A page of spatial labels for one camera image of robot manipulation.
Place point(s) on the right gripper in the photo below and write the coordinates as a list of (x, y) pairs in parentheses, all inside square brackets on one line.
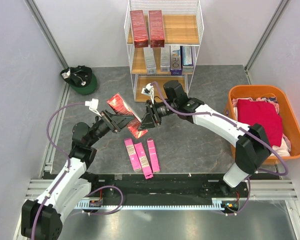
[(148, 121)]

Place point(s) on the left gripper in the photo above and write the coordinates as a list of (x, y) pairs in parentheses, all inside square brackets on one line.
[(115, 122)]

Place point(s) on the silver red box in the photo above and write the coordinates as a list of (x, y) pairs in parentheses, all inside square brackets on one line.
[(156, 29), (121, 107)]

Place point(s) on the purple RiO toothpaste box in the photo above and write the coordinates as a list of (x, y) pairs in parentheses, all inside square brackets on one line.
[(175, 60)]

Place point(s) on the silver Protefix toothpaste box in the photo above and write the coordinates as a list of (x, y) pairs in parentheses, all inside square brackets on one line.
[(150, 62)]

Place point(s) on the slim silver toothpaste box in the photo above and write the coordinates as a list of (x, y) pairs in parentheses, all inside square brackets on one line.
[(165, 59)]

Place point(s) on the silver red box front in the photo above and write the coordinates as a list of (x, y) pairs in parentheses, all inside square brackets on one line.
[(156, 29)]

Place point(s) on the dark red toothpaste box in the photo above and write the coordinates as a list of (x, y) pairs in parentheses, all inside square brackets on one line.
[(139, 29)]

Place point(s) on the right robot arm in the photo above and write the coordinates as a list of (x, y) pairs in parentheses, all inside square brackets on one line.
[(251, 143)]

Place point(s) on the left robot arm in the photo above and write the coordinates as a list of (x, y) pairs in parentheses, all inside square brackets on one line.
[(44, 217)]

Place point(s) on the pink box left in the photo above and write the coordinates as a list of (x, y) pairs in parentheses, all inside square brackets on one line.
[(134, 159)]

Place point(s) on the pink box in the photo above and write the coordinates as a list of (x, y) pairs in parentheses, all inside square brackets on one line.
[(146, 169), (134, 159), (153, 155)]

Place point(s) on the pink box middle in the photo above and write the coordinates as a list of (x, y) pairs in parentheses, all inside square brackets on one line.
[(146, 169)]

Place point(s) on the pink box right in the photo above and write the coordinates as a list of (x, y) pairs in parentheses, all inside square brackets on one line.
[(153, 155)]

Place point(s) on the black green cap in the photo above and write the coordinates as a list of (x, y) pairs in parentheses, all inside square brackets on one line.
[(81, 79)]

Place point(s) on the red cloth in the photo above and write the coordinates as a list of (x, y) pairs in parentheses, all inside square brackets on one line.
[(264, 114)]

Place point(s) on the white pink clothes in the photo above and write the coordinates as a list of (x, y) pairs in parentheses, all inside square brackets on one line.
[(285, 148)]

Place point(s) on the orange plastic basin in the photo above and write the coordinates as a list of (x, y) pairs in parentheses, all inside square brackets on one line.
[(290, 124)]

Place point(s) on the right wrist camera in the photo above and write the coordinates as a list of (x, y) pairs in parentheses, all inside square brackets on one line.
[(149, 91)]

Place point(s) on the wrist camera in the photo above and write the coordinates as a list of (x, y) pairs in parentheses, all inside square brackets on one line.
[(149, 91), (93, 106)]

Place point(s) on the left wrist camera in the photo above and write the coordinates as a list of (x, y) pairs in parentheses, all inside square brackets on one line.
[(93, 106)]

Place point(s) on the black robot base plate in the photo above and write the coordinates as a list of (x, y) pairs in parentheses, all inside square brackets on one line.
[(193, 184)]

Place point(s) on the white wire wooden shelf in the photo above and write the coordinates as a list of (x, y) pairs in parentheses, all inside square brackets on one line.
[(183, 26)]

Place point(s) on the aluminium floor rail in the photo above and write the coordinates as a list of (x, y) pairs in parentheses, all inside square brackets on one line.
[(47, 119)]

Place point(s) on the slotted cable duct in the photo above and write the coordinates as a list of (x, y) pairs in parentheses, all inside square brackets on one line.
[(86, 204)]

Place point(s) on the left aluminium frame post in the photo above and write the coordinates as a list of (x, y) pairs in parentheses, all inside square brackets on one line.
[(36, 13)]

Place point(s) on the aluminium frame post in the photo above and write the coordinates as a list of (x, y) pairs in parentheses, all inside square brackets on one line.
[(283, 4), (36, 13)]

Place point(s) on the right aluminium frame post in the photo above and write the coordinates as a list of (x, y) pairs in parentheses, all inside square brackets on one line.
[(283, 4)]

